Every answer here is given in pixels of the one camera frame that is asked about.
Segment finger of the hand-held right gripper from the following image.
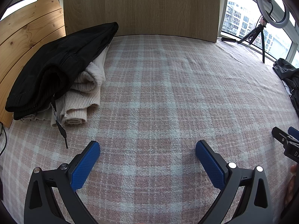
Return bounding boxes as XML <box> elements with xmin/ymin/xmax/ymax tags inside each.
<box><xmin>288</xmin><ymin>126</ymin><xmax>299</xmax><ymax>141</ymax></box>
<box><xmin>272</xmin><ymin>126</ymin><xmax>292</xmax><ymax>145</ymax></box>

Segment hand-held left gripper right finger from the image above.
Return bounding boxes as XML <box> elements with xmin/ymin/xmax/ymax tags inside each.
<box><xmin>195</xmin><ymin>140</ymin><xmax>274</xmax><ymax>224</ymax></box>

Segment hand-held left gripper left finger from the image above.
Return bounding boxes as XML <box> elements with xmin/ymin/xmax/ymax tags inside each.
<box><xmin>23</xmin><ymin>141</ymin><xmax>101</xmax><ymax>224</ymax></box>

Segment dark grey pants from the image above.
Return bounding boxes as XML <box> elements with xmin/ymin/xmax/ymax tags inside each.
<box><xmin>273</xmin><ymin>58</ymin><xmax>299</xmax><ymax>119</ymax></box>

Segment person's right hand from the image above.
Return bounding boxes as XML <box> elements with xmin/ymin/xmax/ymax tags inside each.
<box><xmin>284</xmin><ymin>164</ymin><xmax>299</xmax><ymax>207</ymax></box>

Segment cream knitted sweater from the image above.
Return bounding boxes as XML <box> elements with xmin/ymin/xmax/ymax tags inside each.
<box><xmin>20</xmin><ymin>44</ymin><xmax>110</xmax><ymax>127</ymax></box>

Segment black tripod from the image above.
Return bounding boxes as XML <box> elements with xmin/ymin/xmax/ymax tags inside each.
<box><xmin>221</xmin><ymin>15</ymin><xmax>268</xmax><ymax>63</ymax></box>

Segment pink plaid bed sheet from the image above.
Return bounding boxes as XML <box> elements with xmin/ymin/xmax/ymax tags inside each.
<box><xmin>0</xmin><ymin>34</ymin><xmax>299</xmax><ymax>224</ymax></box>

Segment black pants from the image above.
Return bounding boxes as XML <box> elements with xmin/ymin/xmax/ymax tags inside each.
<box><xmin>5</xmin><ymin>22</ymin><xmax>119</xmax><ymax>148</ymax></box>

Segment pine wood board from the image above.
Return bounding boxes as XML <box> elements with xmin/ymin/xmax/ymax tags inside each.
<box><xmin>0</xmin><ymin>0</ymin><xmax>66</xmax><ymax>129</ymax></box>

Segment light oak headboard panel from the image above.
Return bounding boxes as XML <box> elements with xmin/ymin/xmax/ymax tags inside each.
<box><xmin>63</xmin><ymin>0</ymin><xmax>222</xmax><ymax>43</ymax></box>

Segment black cable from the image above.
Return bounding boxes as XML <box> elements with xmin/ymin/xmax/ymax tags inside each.
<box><xmin>0</xmin><ymin>124</ymin><xmax>7</xmax><ymax>157</ymax></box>

